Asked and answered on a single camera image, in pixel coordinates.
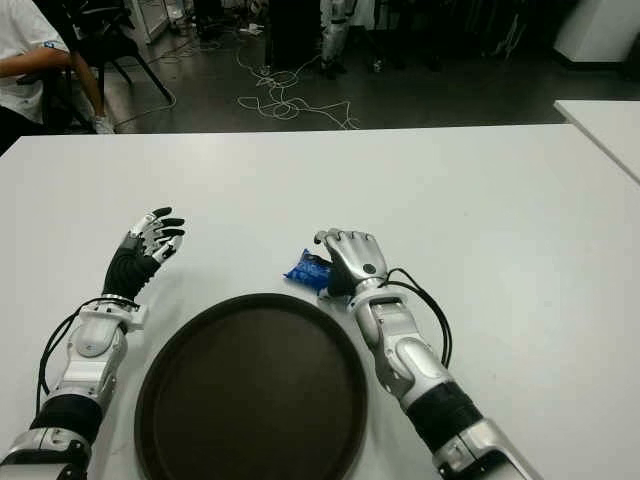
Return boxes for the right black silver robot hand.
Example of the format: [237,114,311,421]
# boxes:
[313,228,390,297]

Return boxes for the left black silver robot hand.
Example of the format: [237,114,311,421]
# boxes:
[101,206,187,304]

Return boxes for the blue Oreo packet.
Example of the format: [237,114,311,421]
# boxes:
[282,248,354,306]

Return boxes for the round dark brown tray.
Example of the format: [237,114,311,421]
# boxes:
[133,292,370,480]

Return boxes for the silver humanoid robot legs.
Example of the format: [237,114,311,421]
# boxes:
[318,0,357,80]

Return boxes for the black chair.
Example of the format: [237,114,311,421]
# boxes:
[44,0,177,132]

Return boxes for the person in white shirt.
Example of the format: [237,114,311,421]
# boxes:
[0,0,116,154]

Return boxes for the white storage unit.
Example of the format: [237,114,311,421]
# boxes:
[122,0,172,46]

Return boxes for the white side table corner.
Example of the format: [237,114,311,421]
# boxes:
[553,98,640,184]

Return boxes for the white cabinet with black base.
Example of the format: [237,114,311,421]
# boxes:
[551,0,640,65]

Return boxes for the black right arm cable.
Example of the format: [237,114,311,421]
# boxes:
[382,267,455,365]

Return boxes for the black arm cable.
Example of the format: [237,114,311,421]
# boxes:
[35,305,89,401]
[382,267,455,365]

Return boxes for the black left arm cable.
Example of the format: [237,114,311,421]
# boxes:
[35,305,89,401]

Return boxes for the tangled white floor cable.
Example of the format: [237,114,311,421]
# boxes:
[234,27,361,130]

